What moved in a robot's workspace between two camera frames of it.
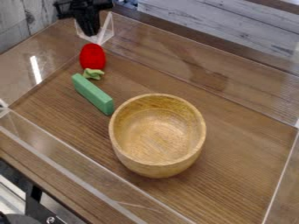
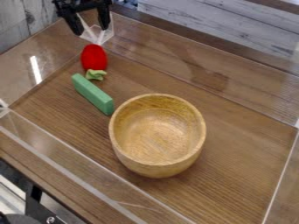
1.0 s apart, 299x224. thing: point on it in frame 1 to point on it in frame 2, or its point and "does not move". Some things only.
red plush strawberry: (92, 59) does not move
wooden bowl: (157, 134) does not move
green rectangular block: (84, 88) does not move
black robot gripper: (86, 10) to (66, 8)
